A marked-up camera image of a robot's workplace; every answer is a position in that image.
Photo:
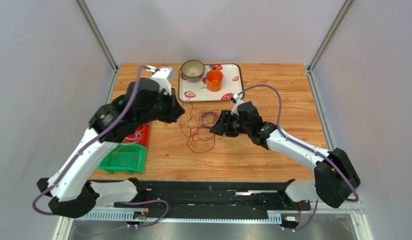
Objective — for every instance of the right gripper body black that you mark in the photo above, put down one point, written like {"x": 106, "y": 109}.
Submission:
{"x": 227, "y": 123}

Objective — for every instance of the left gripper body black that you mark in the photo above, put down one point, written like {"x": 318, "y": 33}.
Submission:
{"x": 167, "y": 110}

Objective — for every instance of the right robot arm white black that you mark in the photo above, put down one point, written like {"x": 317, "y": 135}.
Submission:
{"x": 335, "y": 179}

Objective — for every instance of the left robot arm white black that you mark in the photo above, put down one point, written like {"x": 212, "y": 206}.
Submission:
{"x": 72, "y": 193}

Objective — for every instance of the strawberry pattern white tray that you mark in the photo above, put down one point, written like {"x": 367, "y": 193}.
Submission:
{"x": 203, "y": 90}

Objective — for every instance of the red bin middle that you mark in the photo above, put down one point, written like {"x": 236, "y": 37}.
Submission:
{"x": 140, "y": 137}

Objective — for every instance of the beige ceramic bowl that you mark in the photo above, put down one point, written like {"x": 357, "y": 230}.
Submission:
{"x": 192, "y": 70}

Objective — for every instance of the orange translucent cup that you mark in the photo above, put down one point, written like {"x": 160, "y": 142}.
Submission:
{"x": 214, "y": 80}

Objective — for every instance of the green bin near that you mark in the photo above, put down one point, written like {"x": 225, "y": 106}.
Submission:
{"x": 125, "y": 158}

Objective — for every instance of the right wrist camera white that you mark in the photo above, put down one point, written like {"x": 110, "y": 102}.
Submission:
{"x": 235, "y": 100}

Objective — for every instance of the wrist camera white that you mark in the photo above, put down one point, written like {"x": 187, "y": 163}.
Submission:
{"x": 163, "y": 76}
{"x": 235, "y": 100}

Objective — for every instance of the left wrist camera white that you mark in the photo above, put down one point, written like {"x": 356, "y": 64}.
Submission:
{"x": 163, "y": 76}

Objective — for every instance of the slotted white cable duct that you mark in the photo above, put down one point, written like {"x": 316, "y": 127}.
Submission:
{"x": 250, "y": 216}

